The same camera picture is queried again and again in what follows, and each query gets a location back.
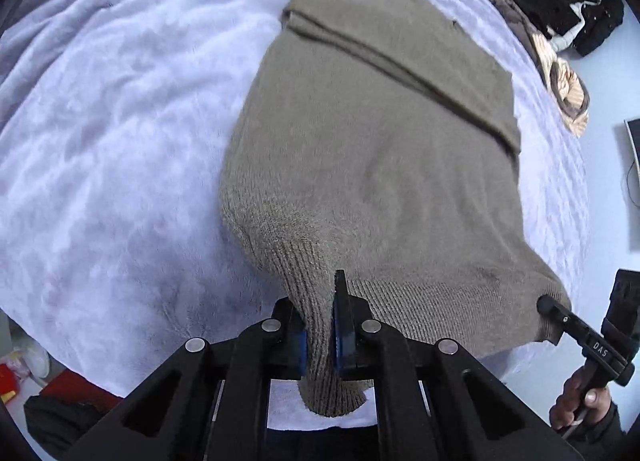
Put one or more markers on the black bag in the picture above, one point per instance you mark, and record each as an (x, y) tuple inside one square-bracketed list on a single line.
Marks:
[(60, 421)]

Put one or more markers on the lavender fleece blanket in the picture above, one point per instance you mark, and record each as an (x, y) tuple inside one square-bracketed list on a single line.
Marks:
[(125, 141)]

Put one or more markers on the person's right forearm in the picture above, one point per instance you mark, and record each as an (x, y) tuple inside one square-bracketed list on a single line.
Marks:
[(600, 426)]

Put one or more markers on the black and white jacket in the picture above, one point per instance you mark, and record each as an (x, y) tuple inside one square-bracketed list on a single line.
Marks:
[(550, 6)]

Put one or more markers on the dark flat monitor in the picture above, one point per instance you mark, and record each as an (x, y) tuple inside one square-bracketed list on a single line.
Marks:
[(634, 141)]

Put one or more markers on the white bowl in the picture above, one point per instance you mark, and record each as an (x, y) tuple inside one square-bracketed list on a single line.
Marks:
[(37, 363)]

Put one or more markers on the red and yellow packet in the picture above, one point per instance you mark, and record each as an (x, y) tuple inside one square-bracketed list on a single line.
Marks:
[(7, 383)]

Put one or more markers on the red cloth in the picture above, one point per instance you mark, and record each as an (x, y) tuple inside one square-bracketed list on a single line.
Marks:
[(80, 383)]

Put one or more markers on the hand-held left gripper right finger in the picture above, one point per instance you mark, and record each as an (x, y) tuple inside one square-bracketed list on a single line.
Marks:
[(342, 341)]

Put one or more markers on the olive brown knit sweater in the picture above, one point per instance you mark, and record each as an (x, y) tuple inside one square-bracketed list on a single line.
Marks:
[(375, 166)]

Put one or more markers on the brown fleece striped garment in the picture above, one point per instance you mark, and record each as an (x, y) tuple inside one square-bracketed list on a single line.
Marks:
[(560, 81)]

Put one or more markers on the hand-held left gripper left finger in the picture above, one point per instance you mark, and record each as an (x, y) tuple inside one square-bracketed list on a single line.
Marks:
[(299, 346)]

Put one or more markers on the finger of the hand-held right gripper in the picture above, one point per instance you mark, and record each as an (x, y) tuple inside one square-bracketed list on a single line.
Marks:
[(562, 317)]

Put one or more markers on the person's right hand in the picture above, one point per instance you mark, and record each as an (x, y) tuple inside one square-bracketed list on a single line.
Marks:
[(567, 406)]

